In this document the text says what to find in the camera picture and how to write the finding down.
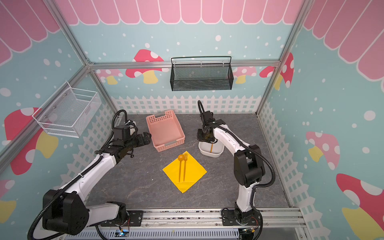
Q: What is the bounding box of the yellow plastic fork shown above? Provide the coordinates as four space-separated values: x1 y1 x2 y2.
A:
183 153 188 182

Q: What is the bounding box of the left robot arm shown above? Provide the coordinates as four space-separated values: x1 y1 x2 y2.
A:
27 110 152 240

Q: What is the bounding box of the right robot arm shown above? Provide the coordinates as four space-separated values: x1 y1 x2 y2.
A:
198 120 276 229

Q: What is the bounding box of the yellow paper napkin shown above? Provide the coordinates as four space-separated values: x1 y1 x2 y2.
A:
163 151 207 193

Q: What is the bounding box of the white plastic tray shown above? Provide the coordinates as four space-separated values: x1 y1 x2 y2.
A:
199 138 225 158

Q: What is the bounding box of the pink perforated basket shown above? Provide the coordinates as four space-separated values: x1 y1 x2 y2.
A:
146 110 185 152

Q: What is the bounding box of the black wire wall basket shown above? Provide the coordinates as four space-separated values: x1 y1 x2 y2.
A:
170 56 234 91

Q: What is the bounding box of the white wire wall basket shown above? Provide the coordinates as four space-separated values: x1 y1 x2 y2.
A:
32 82 102 138

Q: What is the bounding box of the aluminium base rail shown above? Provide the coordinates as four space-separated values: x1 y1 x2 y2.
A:
68 207 307 240

